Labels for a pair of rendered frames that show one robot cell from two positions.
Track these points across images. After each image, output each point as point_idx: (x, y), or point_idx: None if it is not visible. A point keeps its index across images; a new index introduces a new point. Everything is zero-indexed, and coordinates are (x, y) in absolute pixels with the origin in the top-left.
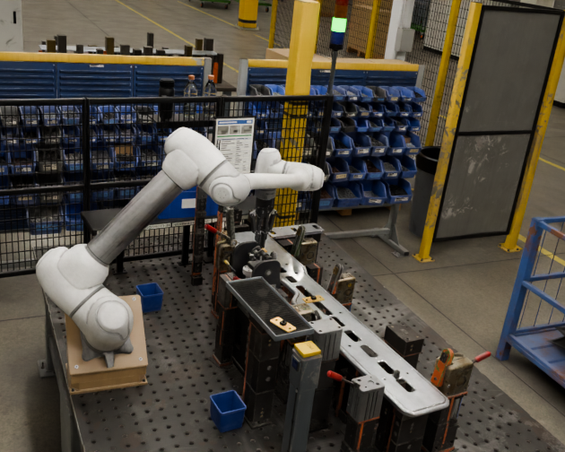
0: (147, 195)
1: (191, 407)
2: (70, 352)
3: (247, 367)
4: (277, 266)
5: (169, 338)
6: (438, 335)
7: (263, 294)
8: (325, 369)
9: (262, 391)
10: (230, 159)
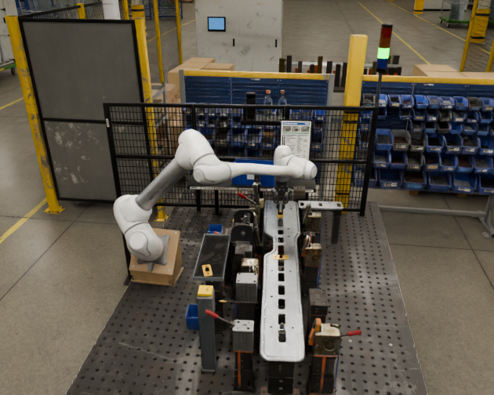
0: (165, 171)
1: (185, 308)
2: (132, 257)
3: None
4: (249, 230)
5: None
6: (402, 307)
7: (218, 247)
8: (246, 307)
9: None
10: (293, 149)
